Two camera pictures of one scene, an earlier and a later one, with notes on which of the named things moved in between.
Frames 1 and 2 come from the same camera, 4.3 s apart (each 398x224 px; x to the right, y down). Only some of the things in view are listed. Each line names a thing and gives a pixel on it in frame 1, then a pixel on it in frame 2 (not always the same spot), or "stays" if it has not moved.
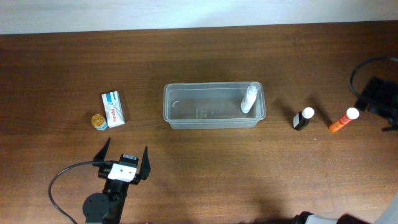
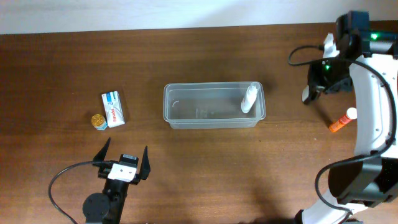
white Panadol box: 112,109 stays
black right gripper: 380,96 to 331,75
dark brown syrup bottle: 301,119 to 310,93
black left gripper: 144,170 stays
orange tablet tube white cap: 352,113 stays
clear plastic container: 211,106 stays
